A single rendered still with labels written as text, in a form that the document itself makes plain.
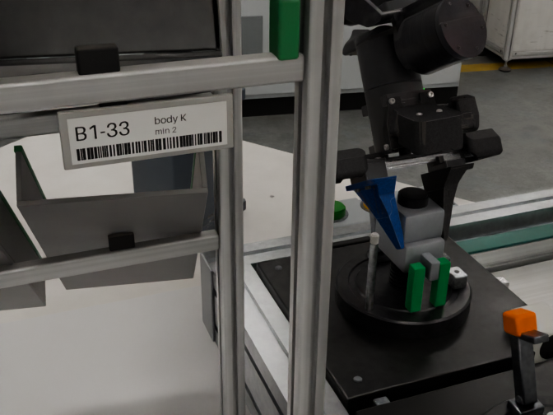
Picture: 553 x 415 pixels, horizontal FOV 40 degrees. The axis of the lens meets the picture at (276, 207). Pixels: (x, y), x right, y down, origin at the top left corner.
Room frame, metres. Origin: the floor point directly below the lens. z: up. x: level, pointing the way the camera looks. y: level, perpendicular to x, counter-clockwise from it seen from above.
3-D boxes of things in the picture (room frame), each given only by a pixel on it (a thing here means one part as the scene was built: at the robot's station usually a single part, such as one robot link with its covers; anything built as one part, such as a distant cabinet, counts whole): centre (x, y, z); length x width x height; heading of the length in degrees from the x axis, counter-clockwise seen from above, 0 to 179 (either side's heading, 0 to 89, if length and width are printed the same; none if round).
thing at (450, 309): (0.67, -0.13, 0.98); 0.14 x 0.14 x 0.02
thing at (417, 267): (0.62, -0.14, 1.01); 0.01 x 0.01 x 0.05; 21
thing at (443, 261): (0.63, -0.16, 1.01); 0.01 x 0.01 x 0.05; 21
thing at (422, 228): (0.66, -0.14, 1.06); 0.08 x 0.04 x 0.07; 21
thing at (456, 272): (0.67, -0.19, 1.00); 0.02 x 0.01 x 0.02; 21
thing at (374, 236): (0.62, -0.09, 1.03); 0.01 x 0.01 x 0.08
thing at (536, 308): (0.61, -0.26, 0.97); 0.05 x 0.05 x 0.04; 21
